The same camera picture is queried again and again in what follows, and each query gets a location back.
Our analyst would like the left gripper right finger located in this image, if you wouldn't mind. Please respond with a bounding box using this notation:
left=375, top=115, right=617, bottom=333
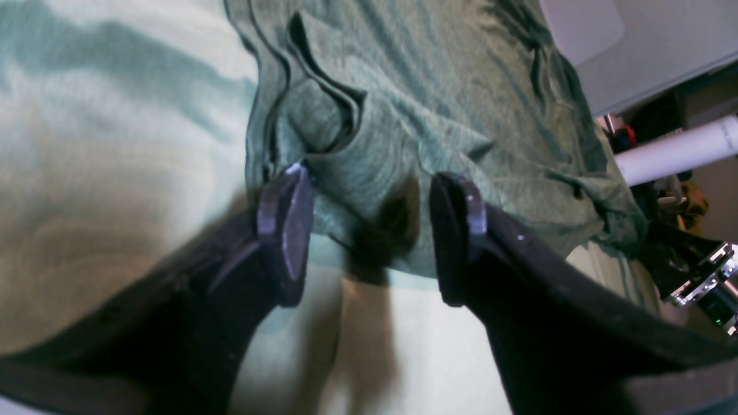
left=430, top=173, right=737, bottom=414

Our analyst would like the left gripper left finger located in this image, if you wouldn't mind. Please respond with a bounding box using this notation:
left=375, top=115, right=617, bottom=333
left=2, top=163, right=315, bottom=414

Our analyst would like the light green table cloth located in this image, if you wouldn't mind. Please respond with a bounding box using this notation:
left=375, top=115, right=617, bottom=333
left=2, top=1, right=656, bottom=414

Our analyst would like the white cylinder roll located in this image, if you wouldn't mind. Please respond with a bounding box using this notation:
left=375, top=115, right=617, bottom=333
left=615, top=114, right=737, bottom=187

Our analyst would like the green long-sleeve T-shirt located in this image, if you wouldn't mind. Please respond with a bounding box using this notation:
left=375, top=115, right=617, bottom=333
left=225, top=1, right=647, bottom=278

